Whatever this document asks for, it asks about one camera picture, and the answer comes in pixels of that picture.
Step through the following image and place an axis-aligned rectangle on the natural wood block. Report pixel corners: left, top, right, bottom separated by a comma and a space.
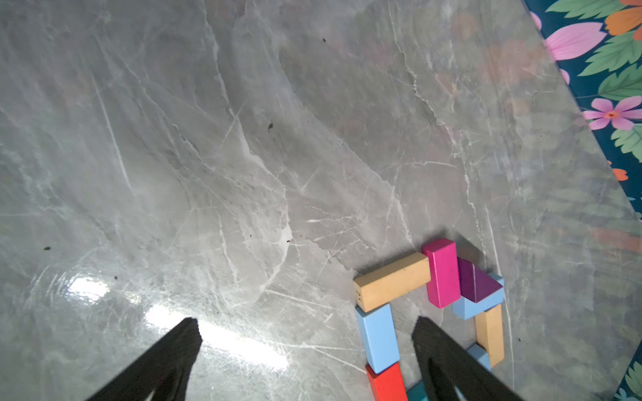
475, 305, 505, 368
353, 252, 431, 312

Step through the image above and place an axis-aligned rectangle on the red rectangular block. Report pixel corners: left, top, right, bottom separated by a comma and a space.
365, 363, 408, 401

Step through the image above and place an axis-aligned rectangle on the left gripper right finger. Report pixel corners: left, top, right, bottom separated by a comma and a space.
412, 317, 522, 401

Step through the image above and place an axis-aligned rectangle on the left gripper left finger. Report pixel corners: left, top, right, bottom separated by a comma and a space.
90, 317, 202, 400

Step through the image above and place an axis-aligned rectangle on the purple triangular block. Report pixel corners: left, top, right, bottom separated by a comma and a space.
457, 258, 503, 303

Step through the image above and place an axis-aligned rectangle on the light blue block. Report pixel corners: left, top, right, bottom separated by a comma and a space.
452, 273, 505, 320
355, 304, 401, 374
467, 344, 492, 371

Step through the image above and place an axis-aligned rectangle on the teal rectangular block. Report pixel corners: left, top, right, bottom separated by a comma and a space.
406, 382, 429, 401

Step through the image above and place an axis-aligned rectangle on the magenta rectangular block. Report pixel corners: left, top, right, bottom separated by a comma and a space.
422, 238, 461, 309

